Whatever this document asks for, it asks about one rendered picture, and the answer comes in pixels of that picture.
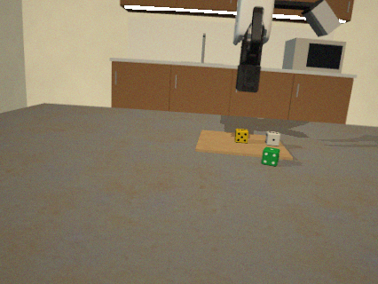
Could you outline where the green die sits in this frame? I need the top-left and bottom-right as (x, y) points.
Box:
(262, 147), (280, 167)

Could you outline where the white die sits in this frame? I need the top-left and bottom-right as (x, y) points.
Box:
(265, 131), (280, 146)

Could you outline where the yellow die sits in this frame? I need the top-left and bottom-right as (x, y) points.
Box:
(235, 129), (248, 144)

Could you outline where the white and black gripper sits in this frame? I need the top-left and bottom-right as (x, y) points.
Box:
(233, 0), (275, 92)

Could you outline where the tan mat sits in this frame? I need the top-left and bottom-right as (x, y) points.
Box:
(195, 130), (293, 161)

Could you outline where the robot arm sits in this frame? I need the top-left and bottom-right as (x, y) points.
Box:
(274, 0), (342, 37)

